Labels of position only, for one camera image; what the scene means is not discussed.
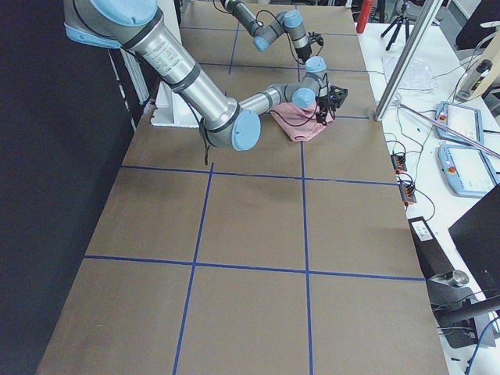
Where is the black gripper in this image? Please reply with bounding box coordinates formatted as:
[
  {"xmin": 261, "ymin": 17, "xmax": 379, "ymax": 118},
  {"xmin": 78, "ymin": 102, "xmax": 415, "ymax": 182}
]
[
  {"xmin": 316, "ymin": 86, "xmax": 348, "ymax": 125},
  {"xmin": 293, "ymin": 31, "xmax": 324, "ymax": 59}
]

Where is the pink Snoopy t-shirt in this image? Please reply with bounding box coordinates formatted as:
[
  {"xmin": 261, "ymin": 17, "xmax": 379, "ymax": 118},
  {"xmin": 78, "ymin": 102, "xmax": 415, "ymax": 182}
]
[{"xmin": 269, "ymin": 102, "xmax": 335, "ymax": 142}]

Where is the silver UR robot arm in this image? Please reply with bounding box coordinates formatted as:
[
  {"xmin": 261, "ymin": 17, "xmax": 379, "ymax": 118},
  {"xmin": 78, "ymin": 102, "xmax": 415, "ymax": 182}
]
[
  {"xmin": 212, "ymin": 1, "xmax": 324, "ymax": 65},
  {"xmin": 63, "ymin": 1, "xmax": 348, "ymax": 151}
]

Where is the red fire extinguisher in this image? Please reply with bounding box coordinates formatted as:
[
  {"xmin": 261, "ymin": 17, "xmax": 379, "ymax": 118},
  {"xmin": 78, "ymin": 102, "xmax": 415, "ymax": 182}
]
[{"xmin": 356, "ymin": 0, "xmax": 374, "ymax": 34}]

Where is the upper orange black USB hub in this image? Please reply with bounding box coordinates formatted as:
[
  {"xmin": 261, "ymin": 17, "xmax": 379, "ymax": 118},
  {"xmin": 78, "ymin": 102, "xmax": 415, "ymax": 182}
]
[{"xmin": 391, "ymin": 153, "xmax": 407, "ymax": 174}]

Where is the orange black usb hub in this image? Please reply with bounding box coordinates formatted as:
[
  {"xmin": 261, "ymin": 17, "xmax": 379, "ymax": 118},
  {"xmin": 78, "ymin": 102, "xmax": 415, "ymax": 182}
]
[
  {"xmin": 399, "ymin": 180, "xmax": 416, "ymax": 207},
  {"xmin": 391, "ymin": 153, "xmax": 407, "ymax": 174}
]

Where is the clear plastic bag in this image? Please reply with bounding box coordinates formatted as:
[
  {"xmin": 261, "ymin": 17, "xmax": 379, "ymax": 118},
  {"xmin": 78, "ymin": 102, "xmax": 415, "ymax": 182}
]
[{"xmin": 382, "ymin": 55, "xmax": 437, "ymax": 91}]

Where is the lower orange black USB hub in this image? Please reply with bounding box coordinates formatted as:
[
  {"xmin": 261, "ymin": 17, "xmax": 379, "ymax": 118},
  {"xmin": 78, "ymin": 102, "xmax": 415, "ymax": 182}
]
[{"xmin": 399, "ymin": 180, "xmax": 416, "ymax": 207}]

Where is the upper blue teach pendant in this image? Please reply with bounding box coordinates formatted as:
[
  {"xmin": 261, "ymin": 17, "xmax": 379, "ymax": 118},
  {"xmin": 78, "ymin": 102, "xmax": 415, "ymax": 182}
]
[{"xmin": 435, "ymin": 102, "xmax": 484, "ymax": 144}]

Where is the blue teach pendant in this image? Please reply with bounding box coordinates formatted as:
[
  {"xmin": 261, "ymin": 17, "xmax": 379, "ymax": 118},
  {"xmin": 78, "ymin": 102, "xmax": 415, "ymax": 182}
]
[
  {"xmin": 435, "ymin": 102, "xmax": 484, "ymax": 144},
  {"xmin": 437, "ymin": 145, "xmax": 499, "ymax": 198}
]

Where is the lower blue teach pendant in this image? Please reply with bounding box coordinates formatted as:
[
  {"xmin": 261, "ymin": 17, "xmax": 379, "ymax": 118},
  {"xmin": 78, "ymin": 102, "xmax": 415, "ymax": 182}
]
[{"xmin": 437, "ymin": 145, "xmax": 499, "ymax": 198}]

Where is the black box with label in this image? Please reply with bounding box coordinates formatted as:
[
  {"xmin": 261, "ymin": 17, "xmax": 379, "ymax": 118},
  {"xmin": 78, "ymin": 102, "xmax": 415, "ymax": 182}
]
[{"xmin": 408, "ymin": 216, "xmax": 454, "ymax": 279}]

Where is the black monitor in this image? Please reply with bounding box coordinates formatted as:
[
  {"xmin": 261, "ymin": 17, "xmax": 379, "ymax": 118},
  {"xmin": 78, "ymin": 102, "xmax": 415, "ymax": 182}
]
[{"xmin": 448, "ymin": 186, "xmax": 500, "ymax": 297}]

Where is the black desk clamp stand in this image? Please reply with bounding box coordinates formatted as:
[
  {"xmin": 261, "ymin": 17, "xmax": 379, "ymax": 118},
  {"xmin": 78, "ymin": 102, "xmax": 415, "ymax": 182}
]
[{"xmin": 426, "ymin": 270, "xmax": 499, "ymax": 349}]

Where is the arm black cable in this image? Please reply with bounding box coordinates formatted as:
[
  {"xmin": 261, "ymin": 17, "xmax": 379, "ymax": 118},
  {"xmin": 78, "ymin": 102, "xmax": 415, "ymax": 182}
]
[
  {"xmin": 197, "ymin": 73, "xmax": 337, "ymax": 165},
  {"xmin": 255, "ymin": 9, "xmax": 325, "ymax": 66}
]

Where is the black camera tripod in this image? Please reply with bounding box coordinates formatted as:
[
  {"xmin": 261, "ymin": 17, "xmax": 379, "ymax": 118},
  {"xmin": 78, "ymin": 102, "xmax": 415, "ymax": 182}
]
[{"xmin": 380, "ymin": 0, "xmax": 410, "ymax": 51}]

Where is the aluminium frame post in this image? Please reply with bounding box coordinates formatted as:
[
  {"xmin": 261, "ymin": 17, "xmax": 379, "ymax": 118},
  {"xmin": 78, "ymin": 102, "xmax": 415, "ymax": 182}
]
[{"xmin": 374, "ymin": 0, "xmax": 442, "ymax": 122}]

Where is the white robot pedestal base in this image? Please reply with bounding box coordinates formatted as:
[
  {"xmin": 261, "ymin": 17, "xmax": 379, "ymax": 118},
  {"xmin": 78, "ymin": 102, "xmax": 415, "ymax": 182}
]
[{"xmin": 152, "ymin": 0, "xmax": 198, "ymax": 128}]

